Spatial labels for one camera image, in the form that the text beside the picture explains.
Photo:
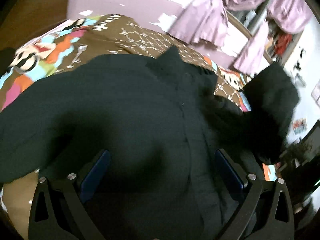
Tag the brown cartoon monkey bedspread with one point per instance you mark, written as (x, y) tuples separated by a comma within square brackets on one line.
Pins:
[(119, 35)]

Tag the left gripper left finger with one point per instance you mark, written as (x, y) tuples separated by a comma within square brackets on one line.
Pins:
[(57, 210)]

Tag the wooden framed barred window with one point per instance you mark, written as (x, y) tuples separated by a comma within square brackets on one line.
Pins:
[(279, 47)]

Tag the right pink curtain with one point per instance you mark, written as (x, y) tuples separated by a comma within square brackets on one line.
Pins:
[(291, 16)]

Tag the brown wooden headboard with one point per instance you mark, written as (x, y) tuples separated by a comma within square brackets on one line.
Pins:
[(31, 18)]

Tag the left pink curtain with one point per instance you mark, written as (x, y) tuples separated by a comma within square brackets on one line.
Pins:
[(201, 20)]

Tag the pink curtain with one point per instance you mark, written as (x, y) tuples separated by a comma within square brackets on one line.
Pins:
[(291, 16), (201, 20)]

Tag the large black garment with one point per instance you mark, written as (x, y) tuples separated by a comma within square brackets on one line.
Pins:
[(160, 123)]

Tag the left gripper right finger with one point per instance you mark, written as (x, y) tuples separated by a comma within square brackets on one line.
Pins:
[(264, 210)]

